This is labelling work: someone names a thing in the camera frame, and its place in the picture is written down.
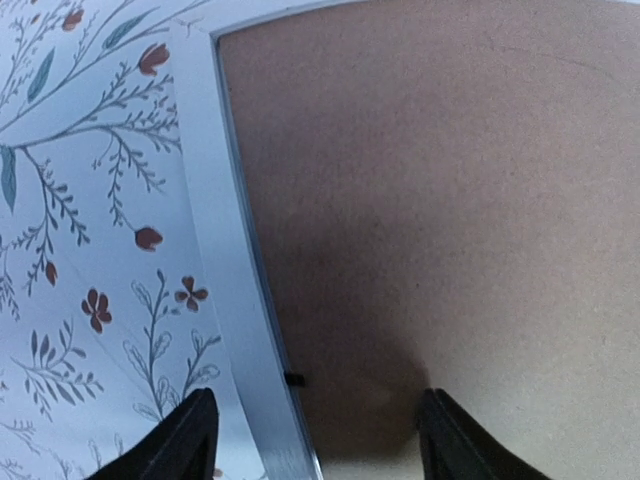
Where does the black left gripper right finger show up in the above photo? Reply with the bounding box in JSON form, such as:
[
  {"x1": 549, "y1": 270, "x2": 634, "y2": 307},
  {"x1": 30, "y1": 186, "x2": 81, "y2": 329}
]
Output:
[{"x1": 416, "y1": 388, "x2": 548, "y2": 480}]

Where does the floral patterned table mat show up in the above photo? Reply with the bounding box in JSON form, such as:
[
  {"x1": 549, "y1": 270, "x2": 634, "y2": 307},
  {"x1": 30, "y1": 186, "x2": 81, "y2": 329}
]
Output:
[{"x1": 1, "y1": 1, "x2": 266, "y2": 479}]

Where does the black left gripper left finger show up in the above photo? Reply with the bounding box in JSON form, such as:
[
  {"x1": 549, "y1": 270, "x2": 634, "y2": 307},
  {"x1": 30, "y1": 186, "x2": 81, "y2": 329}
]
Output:
[{"x1": 91, "y1": 388, "x2": 219, "y2": 480}]

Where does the white picture frame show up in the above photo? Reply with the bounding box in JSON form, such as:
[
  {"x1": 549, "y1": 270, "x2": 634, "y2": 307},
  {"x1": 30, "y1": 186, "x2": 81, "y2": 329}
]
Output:
[{"x1": 171, "y1": 1, "x2": 331, "y2": 479}]

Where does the brown frame backing board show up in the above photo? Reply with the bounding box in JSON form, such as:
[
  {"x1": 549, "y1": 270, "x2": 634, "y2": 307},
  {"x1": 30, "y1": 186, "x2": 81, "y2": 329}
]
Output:
[{"x1": 220, "y1": 1, "x2": 639, "y2": 479}]

